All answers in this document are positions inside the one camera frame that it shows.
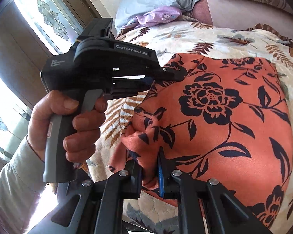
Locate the cream leaf pattern blanket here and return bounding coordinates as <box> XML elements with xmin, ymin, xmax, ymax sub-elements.
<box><xmin>87</xmin><ymin>21</ymin><xmax>293</xmax><ymax>233</ymax></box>

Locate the orange black floral garment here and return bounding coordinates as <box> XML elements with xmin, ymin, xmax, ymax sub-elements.
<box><xmin>109</xmin><ymin>53</ymin><xmax>293</xmax><ymax>227</ymax></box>

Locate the grey sleeve forearm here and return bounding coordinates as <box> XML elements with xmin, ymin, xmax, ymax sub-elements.
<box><xmin>0</xmin><ymin>137</ymin><xmax>46</xmax><ymax>233</ymax></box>

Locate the stained glass wooden window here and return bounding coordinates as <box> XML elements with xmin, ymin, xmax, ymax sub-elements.
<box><xmin>0</xmin><ymin>0</ymin><xmax>98</xmax><ymax>170</ymax></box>

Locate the purple floral cloth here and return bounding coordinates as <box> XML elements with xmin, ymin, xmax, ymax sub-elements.
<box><xmin>121</xmin><ymin>6</ymin><xmax>182</xmax><ymax>30</ymax></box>

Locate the person left hand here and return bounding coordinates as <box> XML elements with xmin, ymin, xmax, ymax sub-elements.
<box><xmin>27</xmin><ymin>90</ymin><xmax>107</xmax><ymax>163</ymax></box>

